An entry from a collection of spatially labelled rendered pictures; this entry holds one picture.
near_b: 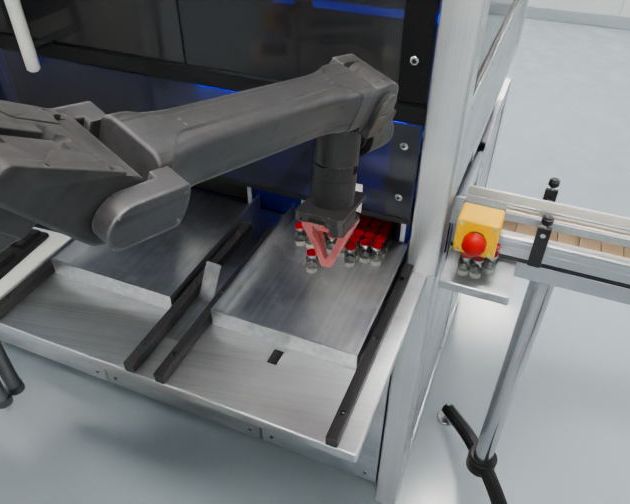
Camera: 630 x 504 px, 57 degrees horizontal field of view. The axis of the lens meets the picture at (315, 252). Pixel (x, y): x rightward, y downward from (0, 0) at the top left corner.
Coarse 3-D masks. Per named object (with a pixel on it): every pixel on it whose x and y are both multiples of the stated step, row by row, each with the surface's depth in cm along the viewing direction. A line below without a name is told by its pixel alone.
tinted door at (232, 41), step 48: (192, 0) 94; (240, 0) 90; (288, 0) 87; (336, 0) 84; (384, 0) 82; (192, 48) 99; (240, 48) 95; (288, 48) 92; (336, 48) 89; (384, 48) 86; (432, 48) 83
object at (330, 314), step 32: (288, 224) 120; (256, 256) 108; (288, 256) 112; (256, 288) 105; (288, 288) 105; (320, 288) 105; (352, 288) 105; (384, 288) 105; (224, 320) 96; (256, 320) 99; (288, 320) 99; (320, 320) 99; (352, 320) 99; (320, 352) 92; (352, 352) 93
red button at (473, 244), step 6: (468, 234) 96; (474, 234) 96; (468, 240) 95; (474, 240) 95; (480, 240) 95; (462, 246) 97; (468, 246) 96; (474, 246) 95; (480, 246) 95; (468, 252) 96; (474, 252) 96; (480, 252) 96
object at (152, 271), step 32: (192, 192) 129; (192, 224) 120; (224, 224) 120; (64, 256) 109; (96, 256) 112; (128, 256) 112; (160, 256) 112; (192, 256) 112; (128, 288) 102; (160, 288) 105
